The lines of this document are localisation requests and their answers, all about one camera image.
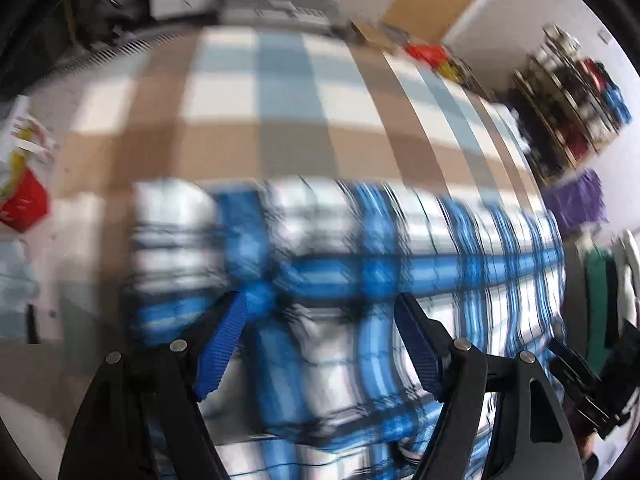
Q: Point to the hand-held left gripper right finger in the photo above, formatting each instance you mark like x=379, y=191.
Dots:
x=417, y=350

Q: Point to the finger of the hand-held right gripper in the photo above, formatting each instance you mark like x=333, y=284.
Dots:
x=582, y=385

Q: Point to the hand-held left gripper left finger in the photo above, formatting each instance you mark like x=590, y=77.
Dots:
x=222, y=345

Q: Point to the blue plaid shirt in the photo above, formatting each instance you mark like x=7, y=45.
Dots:
x=350, y=270

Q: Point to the teal folded garment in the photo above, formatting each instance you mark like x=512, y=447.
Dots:
x=600, y=310

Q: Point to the grey folded garment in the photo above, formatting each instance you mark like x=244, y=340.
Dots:
x=627, y=280

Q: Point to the purple bag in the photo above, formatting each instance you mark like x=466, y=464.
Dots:
x=575, y=200

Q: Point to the checked tablecloth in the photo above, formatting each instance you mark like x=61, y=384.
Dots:
x=300, y=125

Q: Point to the white plastic shopping bag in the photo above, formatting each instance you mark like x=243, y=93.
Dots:
x=22, y=175

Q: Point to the wooden shoe rack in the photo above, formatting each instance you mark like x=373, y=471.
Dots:
x=550, y=110

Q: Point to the yellow shoes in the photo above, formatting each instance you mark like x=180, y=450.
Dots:
x=452, y=70

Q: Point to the orange plastic bag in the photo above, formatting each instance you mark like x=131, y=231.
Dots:
x=425, y=53

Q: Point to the small flat cardboard box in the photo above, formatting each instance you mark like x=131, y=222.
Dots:
x=377, y=36

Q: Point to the silver suitcase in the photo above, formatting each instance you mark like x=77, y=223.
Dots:
x=285, y=5

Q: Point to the dark green bag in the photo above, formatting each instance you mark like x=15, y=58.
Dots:
x=105, y=5

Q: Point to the white light switch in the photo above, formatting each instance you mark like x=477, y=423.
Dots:
x=603, y=36

